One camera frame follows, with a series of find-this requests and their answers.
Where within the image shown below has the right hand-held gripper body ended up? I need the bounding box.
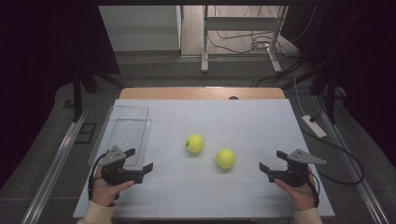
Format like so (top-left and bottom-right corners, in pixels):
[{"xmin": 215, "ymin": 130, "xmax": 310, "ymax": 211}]
[{"xmin": 267, "ymin": 148, "xmax": 328, "ymax": 189}]

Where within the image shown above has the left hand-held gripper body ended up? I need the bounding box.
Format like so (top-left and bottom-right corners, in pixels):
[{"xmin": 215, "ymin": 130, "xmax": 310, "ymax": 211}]
[{"xmin": 100, "ymin": 145, "xmax": 145, "ymax": 187}]

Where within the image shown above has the clear plastic container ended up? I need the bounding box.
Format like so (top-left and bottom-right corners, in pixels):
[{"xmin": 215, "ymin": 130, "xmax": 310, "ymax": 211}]
[{"xmin": 88, "ymin": 105, "xmax": 152, "ymax": 167}]

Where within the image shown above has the plain yellow tennis ball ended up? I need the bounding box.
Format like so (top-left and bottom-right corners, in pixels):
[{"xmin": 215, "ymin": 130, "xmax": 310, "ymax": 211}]
[{"xmin": 215, "ymin": 148, "xmax": 237, "ymax": 170}]

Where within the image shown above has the yellow tennis ball dark mark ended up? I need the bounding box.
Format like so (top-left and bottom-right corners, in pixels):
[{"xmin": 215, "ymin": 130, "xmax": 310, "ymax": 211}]
[{"xmin": 185, "ymin": 133, "xmax": 205, "ymax": 154}]

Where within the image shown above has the person's left hand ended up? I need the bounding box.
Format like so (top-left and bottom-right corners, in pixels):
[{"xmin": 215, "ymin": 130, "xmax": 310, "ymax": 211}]
[{"xmin": 91, "ymin": 166, "xmax": 135, "ymax": 208}]

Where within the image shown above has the person's right hand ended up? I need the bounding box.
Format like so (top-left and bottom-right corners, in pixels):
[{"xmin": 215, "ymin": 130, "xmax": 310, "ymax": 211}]
[{"xmin": 274, "ymin": 166, "xmax": 318, "ymax": 213}]

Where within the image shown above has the white power strip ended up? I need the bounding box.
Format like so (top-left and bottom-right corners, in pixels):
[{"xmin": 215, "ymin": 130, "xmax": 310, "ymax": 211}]
[{"xmin": 301, "ymin": 114, "xmax": 328, "ymax": 139}]

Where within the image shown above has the black stand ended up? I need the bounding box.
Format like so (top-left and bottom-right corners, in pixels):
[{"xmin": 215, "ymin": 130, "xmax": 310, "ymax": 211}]
[
  {"xmin": 72, "ymin": 66, "xmax": 125, "ymax": 123},
  {"xmin": 309, "ymin": 62, "xmax": 339, "ymax": 125}
]

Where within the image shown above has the white cabinet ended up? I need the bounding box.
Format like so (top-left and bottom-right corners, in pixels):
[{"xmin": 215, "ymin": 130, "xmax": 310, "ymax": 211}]
[{"xmin": 98, "ymin": 5, "xmax": 182, "ymax": 52}]

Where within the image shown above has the black curtain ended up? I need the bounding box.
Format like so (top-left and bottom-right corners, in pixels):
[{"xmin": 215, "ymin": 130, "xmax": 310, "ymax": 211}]
[
  {"xmin": 0, "ymin": 0, "xmax": 120, "ymax": 188},
  {"xmin": 281, "ymin": 0, "xmax": 396, "ymax": 169}
]

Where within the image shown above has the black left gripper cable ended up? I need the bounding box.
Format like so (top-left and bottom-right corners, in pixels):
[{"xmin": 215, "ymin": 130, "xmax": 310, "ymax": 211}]
[{"xmin": 87, "ymin": 151, "xmax": 108, "ymax": 202}]

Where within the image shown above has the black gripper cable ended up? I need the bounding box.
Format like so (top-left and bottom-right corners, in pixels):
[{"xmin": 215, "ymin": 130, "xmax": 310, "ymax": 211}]
[
  {"xmin": 87, "ymin": 151, "xmax": 108, "ymax": 202},
  {"xmin": 306, "ymin": 169, "xmax": 321, "ymax": 209}
]

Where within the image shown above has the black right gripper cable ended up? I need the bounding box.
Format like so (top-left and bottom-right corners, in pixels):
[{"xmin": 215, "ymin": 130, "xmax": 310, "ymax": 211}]
[{"xmin": 306, "ymin": 169, "xmax": 321, "ymax": 209}]

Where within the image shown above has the aluminium floor rail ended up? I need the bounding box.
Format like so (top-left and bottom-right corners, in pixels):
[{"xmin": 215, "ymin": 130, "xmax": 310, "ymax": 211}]
[
  {"xmin": 20, "ymin": 104, "xmax": 92, "ymax": 224},
  {"xmin": 314, "ymin": 96, "xmax": 390, "ymax": 224}
]

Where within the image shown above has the black floor cable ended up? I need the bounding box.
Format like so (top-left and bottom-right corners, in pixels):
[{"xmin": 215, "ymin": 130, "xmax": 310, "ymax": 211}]
[{"xmin": 300, "ymin": 115, "xmax": 365, "ymax": 186}]

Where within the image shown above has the tangle of black cables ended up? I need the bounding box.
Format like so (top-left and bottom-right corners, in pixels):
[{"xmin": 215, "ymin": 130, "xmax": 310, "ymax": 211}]
[{"xmin": 207, "ymin": 5, "xmax": 318, "ymax": 90}]

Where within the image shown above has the white metal desk frame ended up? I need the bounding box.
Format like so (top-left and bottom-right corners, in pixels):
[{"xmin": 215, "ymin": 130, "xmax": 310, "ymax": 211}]
[{"xmin": 200, "ymin": 5, "xmax": 289, "ymax": 74}]

